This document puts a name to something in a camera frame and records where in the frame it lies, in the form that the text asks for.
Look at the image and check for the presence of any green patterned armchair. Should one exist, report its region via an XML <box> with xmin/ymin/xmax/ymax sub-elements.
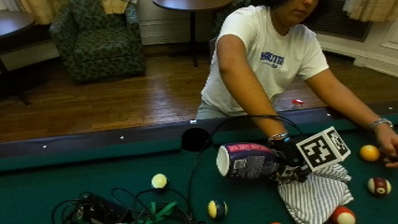
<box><xmin>48</xmin><ymin>0</ymin><xmax>146</xmax><ymax>84</ymax></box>

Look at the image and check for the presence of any silver wrist bracelet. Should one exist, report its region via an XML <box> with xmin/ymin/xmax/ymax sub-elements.
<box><xmin>367</xmin><ymin>117</ymin><xmax>394</xmax><ymax>130</ymax></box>

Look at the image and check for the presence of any pale yellow billiard ball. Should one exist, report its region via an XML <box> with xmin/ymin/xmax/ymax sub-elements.
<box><xmin>150</xmin><ymin>173</ymin><xmax>169</xmax><ymax>189</ymax></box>

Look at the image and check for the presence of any white cube with black markers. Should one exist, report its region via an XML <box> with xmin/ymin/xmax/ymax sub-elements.
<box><xmin>294</xmin><ymin>125</ymin><xmax>351</xmax><ymax>171</ymax></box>

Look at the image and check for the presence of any dark radiator grille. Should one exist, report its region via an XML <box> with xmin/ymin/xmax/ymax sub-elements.
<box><xmin>303</xmin><ymin>0</ymin><xmax>374</xmax><ymax>43</ymax></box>

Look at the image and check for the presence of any clear bottle with red cap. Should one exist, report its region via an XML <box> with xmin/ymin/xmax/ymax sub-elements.
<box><xmin>290</xmin><ymin>98</ymin><xmax>307</xmax><ymax>110</ymax></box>

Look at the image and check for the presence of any round dark pedestal table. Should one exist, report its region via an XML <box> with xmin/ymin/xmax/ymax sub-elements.
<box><xmin>150</xmin><ymin>0</ymin><xmax>234</xmax><ymax>68</ymax></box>

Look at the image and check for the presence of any beaded wrist bracelet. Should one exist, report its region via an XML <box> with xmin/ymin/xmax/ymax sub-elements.
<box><xmin>266</xmin><ymin>131</ymin><xmax>290</xmax><ymax>143</ymax></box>

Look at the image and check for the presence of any solid yellow billiard ball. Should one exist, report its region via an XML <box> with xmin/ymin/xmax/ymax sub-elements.
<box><xmin>358</xmin><ymin>144</ymin><xmax>382</xmax><ymax>162</ymax></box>

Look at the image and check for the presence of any maroon striped billiard ball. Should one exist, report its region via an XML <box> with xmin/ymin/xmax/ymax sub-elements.
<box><xmin>367</xmin><ymin>176</ymin><xmax>393</xmax><ymax>196</ymax></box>

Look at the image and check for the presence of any dark wooden side table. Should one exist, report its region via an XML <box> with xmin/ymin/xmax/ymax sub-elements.
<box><xmin>0</xmin><ymin>10</ymin><xmax>53</xmax><ymax>106</ymax></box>

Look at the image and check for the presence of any green strap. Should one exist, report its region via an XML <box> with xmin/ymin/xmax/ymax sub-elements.
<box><xmin>142</xmin><ymin>201</ymin><xmax>180</xmax><ymax>224</ymax></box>

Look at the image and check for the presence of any grey striped cloth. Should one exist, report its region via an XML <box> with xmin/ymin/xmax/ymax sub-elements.
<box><xmin>275</xmin><ymin>163</ymin><xmax>355</xmax><ymax>224</ymax></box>

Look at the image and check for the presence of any yellow striped dark billiard ball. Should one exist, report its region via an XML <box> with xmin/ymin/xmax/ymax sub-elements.
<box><xmin>206</xmin><ymin>199</ymin><xmax>229</xmax><ymax>219</ymax></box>

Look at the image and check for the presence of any red and white billiard ball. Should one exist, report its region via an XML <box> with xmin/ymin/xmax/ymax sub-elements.
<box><xmin>330</xmin><ymin>205</ymin><xmax>357</xmax><ymax>224</ymax></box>

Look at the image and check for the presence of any black cable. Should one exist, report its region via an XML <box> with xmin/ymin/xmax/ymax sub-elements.
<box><xmin>185</xmin><ymin>114</ymin><xmax>306</xmax><ymax>224</ymax></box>

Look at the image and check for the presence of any the person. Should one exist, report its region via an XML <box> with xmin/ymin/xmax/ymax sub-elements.
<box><xmin>196</xmin><ymin>0</ymin><xmax>331</xmax><ymax>120</ymax></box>

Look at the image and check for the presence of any purple canister with pink label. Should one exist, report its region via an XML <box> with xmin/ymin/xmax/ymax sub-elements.
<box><xmin>216</xmin><ymin>142</ymin><xmax>281</xmax><ymax>180</ymax></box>

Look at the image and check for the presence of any yellow curtain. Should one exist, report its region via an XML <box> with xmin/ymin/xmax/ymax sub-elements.
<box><xmin>342</xmin><ymin>0</ymin><xmax>398</xmax><ymax>23</ymax></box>
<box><xmin>16</xmin><ymin>0</ymin><xmax>130</xmax><ymax>25</ymax></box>

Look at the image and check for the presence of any black device with cables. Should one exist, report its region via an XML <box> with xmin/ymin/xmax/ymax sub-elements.
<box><xmin>49</xmin><ymin>187</ymin><xmax>197</xmax><ymax>224</ymax></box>

